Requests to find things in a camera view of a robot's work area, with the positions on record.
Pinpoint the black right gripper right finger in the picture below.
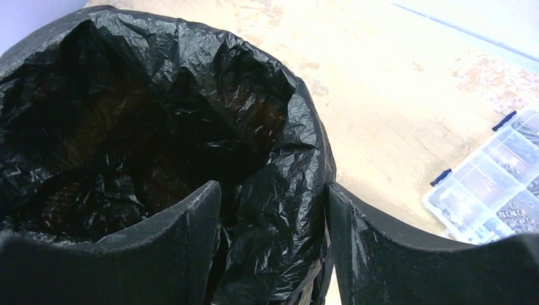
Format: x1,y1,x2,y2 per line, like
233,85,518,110
327,183,538,304

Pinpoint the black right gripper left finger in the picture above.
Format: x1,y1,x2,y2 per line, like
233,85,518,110
1,180,221,304

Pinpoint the black plastic trash bag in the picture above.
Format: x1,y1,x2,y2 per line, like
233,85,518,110
1,6,336,304

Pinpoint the clear plastic screw box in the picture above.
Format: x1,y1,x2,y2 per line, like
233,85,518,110
423,104,538,245

